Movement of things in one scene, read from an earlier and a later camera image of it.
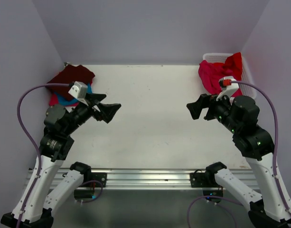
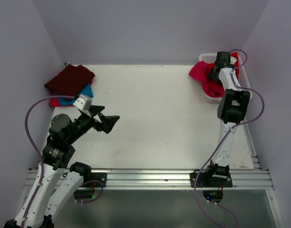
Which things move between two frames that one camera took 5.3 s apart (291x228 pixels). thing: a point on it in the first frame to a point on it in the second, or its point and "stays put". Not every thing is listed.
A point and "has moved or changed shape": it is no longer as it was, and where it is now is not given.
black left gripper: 106,111 to 107,121
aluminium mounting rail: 150,178 stays put
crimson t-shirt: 211,74 has moved or changed shape
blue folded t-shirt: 64,100 stays put
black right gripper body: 221,109 to 214,75
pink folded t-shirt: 53,100 stays put
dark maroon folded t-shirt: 68,75 stays put
